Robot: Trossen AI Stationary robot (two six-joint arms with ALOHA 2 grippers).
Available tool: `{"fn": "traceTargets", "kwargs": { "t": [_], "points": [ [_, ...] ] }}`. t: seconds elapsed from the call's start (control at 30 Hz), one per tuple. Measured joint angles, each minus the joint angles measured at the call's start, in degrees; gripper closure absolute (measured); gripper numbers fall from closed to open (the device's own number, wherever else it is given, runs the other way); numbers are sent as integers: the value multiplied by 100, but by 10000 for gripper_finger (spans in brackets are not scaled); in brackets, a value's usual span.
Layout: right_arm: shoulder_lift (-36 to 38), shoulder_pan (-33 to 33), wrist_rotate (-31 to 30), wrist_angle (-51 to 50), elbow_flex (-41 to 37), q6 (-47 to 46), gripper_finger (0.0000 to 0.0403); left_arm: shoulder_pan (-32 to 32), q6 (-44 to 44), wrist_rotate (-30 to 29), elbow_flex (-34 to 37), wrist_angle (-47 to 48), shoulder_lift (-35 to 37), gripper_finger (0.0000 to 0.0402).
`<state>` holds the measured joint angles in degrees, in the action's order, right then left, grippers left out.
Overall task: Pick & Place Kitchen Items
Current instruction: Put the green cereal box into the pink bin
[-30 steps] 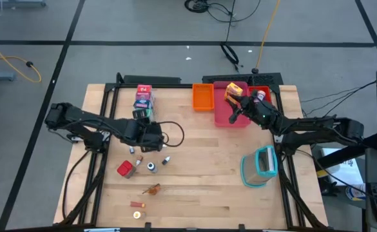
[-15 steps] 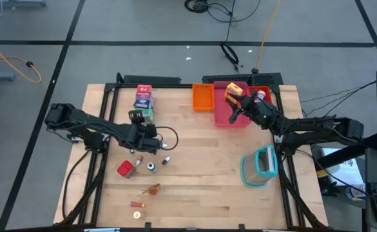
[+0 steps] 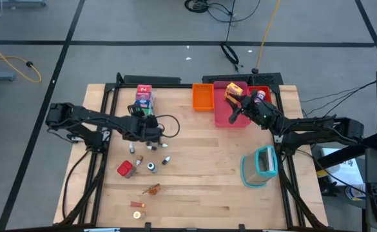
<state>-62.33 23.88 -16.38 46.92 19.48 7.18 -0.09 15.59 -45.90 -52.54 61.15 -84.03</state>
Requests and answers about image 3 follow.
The black flat panel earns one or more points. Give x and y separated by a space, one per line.
152 79

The orange taco seasoning mix packet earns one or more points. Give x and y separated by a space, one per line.
152 190

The black perforated panel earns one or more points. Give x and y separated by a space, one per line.
239 79

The small dark dropper bottle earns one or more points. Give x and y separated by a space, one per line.
131 148
164 145
152 148
166 160

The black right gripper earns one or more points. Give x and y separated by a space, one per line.
257 111

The spice jar with purple label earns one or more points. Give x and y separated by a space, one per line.
260 95

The white paper sheet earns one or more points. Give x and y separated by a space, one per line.
346 167

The tin with red lid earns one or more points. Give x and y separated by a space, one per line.
125 168

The small red bottle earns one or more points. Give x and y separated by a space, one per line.
137 204

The blue Frosted Flakes cereal box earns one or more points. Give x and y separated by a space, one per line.
143 103

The orange plastic basket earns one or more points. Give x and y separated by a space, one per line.
203 96

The red Froot Loops cereal box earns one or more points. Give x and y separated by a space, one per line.
144 88

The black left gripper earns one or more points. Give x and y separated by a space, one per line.
144 129

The teal metal box grater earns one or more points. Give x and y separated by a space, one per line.
256 170

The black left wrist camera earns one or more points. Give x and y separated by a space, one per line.
135 110

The green cereal box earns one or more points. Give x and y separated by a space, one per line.
144 111

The dark bottle with black nozzle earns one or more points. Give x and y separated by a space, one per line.
151 167

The pink plastic bin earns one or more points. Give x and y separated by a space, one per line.
222 112

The black aluminium table frame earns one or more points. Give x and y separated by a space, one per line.
175 85

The red plastic basket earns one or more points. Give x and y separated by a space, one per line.
252 90

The small orange dropper bottle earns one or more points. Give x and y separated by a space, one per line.
139 160

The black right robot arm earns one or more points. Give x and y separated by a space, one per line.
314 124

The yellow Corn Pops cereal box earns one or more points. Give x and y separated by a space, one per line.
235 88

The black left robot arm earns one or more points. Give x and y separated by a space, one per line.
78 113

